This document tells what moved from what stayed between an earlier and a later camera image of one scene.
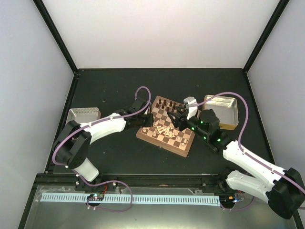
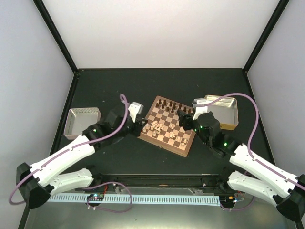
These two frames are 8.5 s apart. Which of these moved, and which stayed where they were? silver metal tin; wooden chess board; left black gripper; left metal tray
Moved: left black gripper
Stayed: left metal tray; silver metal tin; wooden chess board
